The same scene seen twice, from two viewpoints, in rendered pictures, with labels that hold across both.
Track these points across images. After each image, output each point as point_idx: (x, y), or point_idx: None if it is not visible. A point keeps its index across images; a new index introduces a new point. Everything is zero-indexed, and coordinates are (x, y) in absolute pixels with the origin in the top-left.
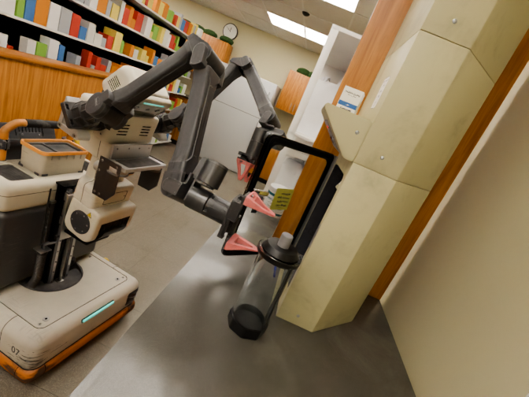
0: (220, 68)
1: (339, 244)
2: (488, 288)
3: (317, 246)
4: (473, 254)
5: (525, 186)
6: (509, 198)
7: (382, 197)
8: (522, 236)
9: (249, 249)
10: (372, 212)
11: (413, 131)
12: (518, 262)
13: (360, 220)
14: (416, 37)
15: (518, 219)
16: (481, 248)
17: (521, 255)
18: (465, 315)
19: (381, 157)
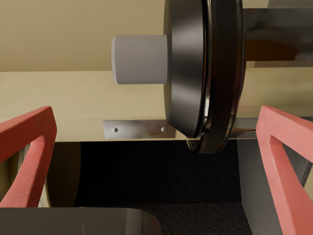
0: None
1: (131, 86)
2: (116, 13)
3: (157, 107)
4: (103, 62)
5: (13, 58)
6: (32, 66)
7: (10, 75)
8: (51, 19)
9: (283, 115)
10: (43, 75)
11: None
12: (73, 2)
13: (64, 80)
14: None
15: (42, 38)
16: (91, 58)
17: (66, 4)
18: (157, 17)
19: None
